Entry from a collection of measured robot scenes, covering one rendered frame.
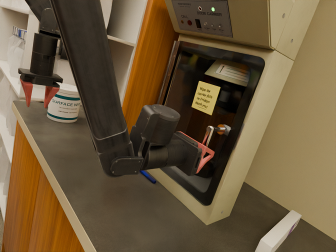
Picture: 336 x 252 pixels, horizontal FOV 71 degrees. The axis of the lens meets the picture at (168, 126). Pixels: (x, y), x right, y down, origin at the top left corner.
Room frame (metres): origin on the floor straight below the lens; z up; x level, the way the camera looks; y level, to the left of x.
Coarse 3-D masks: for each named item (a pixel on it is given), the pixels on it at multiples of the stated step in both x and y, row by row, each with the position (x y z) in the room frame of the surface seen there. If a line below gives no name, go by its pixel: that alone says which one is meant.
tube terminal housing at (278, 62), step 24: (312, 0) 0.61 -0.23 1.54; (288, 24) 0.57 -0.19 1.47; (240, 48) 0.62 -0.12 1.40; (264, 48) 0.58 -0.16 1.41; (288, 48) 0.60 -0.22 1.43; (264, 72) 0.56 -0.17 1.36; (288, 72) 0.63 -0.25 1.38; (264, 96) 0.58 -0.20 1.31; (264, 120) 0.62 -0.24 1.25; (240, 144) 0.57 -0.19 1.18; (240, 168) 0.60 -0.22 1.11; (216, 192) 0.56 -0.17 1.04; (216, 216) 0.58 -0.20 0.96
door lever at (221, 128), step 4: (220, 124) 0.59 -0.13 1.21; (208, 128) 0.55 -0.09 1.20; (212, 128) 0.55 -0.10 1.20; (216, 128) 0.56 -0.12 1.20; (220, 128) 0.58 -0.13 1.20; (224, 128) 0.58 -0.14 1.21; (208, 132) 0.55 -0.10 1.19; (212, 132) 0.55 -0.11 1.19; (220, 132) 0.58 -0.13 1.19; (204, 136) 0.56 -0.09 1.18; (208, 136) 0.55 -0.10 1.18; (204, 140) 0.55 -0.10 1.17; (208, 140) 0.55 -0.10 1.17; (204, 144) 0.55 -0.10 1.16; (208, 144) 0.55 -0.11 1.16; (204, 156) 0.55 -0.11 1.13
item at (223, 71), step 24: (192, 48) 0.72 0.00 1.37; (216, 48) 0.66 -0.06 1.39; (192, 72) 0.70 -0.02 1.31; (216, 72) 0.64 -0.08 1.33; (240, 72) 0.59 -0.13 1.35; (168, 96) 0.75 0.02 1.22; (192, 96) 0.68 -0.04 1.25; (240, 96) 0.57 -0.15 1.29; (192, 120) 0.66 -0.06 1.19; (216, 120) 0.60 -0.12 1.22; (240, 120) 0.56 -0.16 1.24; (216, 144) 0.59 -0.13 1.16; (168, 168) 0.68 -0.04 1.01; (216, 168) 0.57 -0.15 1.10; (192, 192) 0.60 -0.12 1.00
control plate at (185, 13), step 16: (176, 0) 0.68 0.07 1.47; (192, 0) 0.64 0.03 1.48; (208, 0) 0.60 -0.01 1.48; (224, 0) 0.57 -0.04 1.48; (176, 16) 0.72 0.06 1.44; (192, 16) 0.67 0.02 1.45; (208, 16) 0.63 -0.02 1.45; (224, 16) 0.59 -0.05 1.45; (208, 32) 0.66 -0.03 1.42; (224, 32) 0.62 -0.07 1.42
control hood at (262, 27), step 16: (240, 0) 0.54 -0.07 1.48; (256, 0) 0.51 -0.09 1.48; (272, 0) 0.50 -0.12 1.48; (288, 0) 0.54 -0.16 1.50; (240, 16) 0.56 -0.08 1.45; (256, 16) 0.53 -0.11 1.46; (272, 16) 0.52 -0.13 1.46; (192, 32) 0.71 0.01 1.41; (240, 32) 0.58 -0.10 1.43; (256, 32) 0.55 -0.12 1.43; (272, 32) 0.53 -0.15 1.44; (272, 48) 0.55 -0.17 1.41
